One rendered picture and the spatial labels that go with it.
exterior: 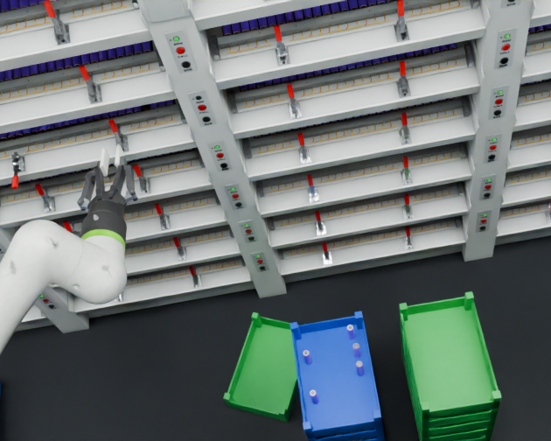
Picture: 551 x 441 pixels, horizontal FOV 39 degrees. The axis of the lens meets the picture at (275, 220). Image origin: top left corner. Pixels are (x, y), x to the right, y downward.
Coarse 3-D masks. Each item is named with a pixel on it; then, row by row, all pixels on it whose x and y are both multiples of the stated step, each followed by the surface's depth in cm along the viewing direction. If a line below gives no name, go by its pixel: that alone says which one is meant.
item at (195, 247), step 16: (144, 240) 237; (160, 240) 237; (176, 240) 231; (192, 240) 238; (208, 240) 237; (224, 240) 237; (128, 256) 239; (144, 256) 239; (160, 256) 238; (176, 256) 237; (192, 256) 237; (208, 256) 236; (224, 256) 237; (128, 272) 238; (144, 272) 241
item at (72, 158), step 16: (128, 128) 191; (144, 128) 190; (176, 128) 189; (48, 144) 192; (80, 144) 191; (96, 144) 191; (112, 144) 190; (144, 144) 189; (160, 144) 189; (176, 144) 188; (192, 144) 190; (0, 160) 193; (32, 160) 192; (48, 160) 192; (64, 160) 191; (80, 160) 190; (96, 160) 190; (112, 160) 192; (128, 160) 194; (0, 176) 192; (32, 176) 194
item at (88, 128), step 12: (156, 108) 189; (168, 108) 188; (120, 120) 189; (132, 120) 189; (144, 120) 190; (156, 120) 189; (48, 132) 190; (60, 132) 190; (72, 132) 190; (84, 132) 191; (0, 144) 191; (12, 144) 191; (24, 144) 191; (36, 144) 191; (60, 144) 191
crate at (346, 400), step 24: (360, 312) 210; (312, 336) 217; (336, 336) 216; (360, 336) 215; (312, 360) 213; (336, 360) 212; (360, 360) 211; (312, 384) 210; (336, 384) 209; (360, 384) 207; (312, 408) 206; (336, 408) 205; (360, 408) 204; (312, 432) 199; (336, 432) 201
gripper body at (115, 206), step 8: (104, 192) 167; (96, 200) 166; (104, 200) 162; (112, 200) 165; (120, 200) 165; (88, 208) 165; (96, 208) 161; (104, 208) 160; (112, 208) 161; (120, 208) 163
